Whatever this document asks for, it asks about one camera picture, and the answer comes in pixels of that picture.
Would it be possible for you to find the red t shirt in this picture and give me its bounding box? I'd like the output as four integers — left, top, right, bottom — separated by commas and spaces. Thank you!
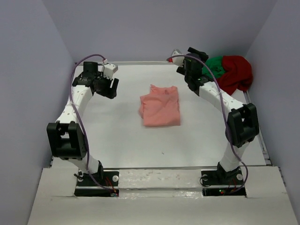
217, 56, 253, 96

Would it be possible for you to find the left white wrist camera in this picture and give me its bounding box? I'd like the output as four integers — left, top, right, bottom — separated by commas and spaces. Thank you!
103, 59, 118, 80

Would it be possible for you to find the aluminium back rail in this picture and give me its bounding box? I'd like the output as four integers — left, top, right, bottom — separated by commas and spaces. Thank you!
75, 60, 179, 66

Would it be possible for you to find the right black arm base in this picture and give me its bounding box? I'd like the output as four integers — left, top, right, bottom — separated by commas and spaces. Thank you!
199, 169, 247, 197

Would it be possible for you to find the pink t shirt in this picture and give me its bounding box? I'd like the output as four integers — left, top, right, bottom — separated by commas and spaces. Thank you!
139, 85, 181, 127

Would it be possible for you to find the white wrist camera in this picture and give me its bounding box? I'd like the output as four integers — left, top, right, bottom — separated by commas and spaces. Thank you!
167, 49, 184, 67
103, 59, 118, 80

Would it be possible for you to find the aluminium front rail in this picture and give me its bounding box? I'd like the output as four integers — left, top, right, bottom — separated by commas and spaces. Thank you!
104, 166, 217, 170

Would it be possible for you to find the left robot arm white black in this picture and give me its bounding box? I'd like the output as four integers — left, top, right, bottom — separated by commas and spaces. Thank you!
46, 61, 119, 185

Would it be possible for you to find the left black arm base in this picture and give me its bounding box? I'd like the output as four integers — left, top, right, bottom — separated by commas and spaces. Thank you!
73, 170, 120, 197

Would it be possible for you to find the green t shirt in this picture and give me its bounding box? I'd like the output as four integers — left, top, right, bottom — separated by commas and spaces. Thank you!
205, 56, 225, 79

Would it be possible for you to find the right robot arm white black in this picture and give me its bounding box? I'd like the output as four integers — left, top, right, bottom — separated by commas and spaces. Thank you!
170, 48, 259, 188

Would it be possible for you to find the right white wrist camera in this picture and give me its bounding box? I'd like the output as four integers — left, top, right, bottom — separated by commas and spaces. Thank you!
167, 49, 184, 67

